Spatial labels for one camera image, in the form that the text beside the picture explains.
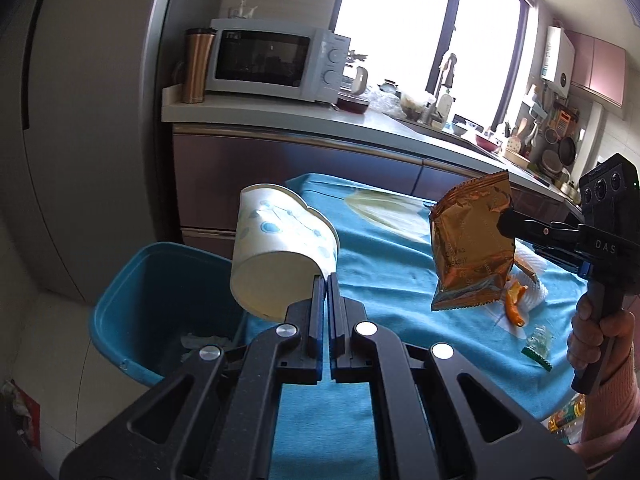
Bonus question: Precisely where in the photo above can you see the blue printed tablecloth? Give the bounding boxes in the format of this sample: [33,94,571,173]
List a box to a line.
[240,173,588,480]

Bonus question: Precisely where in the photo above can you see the copper travel tumbler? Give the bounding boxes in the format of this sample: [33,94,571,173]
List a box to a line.
[181,28,217,104]

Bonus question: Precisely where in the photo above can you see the kitchen window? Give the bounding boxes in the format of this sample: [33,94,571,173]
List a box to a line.
[330,0,536,133]

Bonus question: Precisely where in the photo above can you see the green clear candy wrapper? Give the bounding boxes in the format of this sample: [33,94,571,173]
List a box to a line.
[522,325,554,372]

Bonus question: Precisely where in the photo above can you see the clear plastic bag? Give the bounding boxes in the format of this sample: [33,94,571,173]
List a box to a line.
[370,87,402,112]

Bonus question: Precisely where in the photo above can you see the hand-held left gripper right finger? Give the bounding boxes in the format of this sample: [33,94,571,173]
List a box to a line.
[326,274,588,480]

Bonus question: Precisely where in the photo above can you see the large orange peel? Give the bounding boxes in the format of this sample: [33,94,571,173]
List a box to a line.
[504,280,530,327]

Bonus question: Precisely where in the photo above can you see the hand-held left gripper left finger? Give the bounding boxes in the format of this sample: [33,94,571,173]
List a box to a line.
[59,274,327,480]

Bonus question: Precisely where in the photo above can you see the white wall water heater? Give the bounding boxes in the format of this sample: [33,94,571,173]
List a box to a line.
[540,25,576,98]

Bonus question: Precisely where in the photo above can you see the hanging black frying pan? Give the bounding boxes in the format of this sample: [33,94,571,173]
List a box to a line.
[557,137,579,166]

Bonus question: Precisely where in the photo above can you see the copper foil snack bag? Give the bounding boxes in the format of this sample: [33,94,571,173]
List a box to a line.
[429,170,517,312]

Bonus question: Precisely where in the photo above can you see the white blue-dotted paper cup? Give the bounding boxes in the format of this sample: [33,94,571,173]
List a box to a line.
[229,184,341,322]

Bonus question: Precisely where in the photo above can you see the yellow oil bottle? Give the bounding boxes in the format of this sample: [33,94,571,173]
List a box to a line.
[547,394,589,445]

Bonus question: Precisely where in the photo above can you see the red paper on floor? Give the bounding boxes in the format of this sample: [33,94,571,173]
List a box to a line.
[0,379,42,450]

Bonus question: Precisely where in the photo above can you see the dish soap bottle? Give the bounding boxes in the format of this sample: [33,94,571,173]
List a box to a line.
[435,91,454,126]

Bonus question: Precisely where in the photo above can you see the dark red bowl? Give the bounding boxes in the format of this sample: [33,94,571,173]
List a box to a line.
[336,95,371,113]

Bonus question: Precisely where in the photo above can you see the white electric kettle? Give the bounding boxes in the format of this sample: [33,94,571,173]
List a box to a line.
[345,64,370,96]

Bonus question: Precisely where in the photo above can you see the grey refrigerator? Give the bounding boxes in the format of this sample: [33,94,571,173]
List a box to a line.
[0,0,187,306]

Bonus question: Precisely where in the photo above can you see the white kitchen counter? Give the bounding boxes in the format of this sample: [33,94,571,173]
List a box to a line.
[161,82,581,206]

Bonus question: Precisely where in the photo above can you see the pink wall cabinet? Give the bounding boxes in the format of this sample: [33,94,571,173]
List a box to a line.
[565,30,628,108]

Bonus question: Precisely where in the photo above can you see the blue plastic trash bin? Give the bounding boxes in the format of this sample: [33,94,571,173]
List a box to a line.
[89,241,248,388]

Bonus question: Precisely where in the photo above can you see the brown lower kitchen cabinets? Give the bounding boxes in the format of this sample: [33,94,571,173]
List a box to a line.
[172,125,581,246]

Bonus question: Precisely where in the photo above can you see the person's right forearm pink sleeve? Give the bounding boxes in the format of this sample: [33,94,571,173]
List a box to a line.
[570,350,640,468]

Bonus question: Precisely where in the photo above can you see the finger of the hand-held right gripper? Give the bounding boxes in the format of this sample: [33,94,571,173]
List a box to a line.
[532,245,586,270]
[497,207,581,251]

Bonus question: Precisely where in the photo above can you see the person's right hand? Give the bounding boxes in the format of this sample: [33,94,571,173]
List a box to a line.
[567,295,640,375]

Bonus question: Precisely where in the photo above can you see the white microwave oven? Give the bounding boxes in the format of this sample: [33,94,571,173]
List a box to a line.
[206,18,351,103]

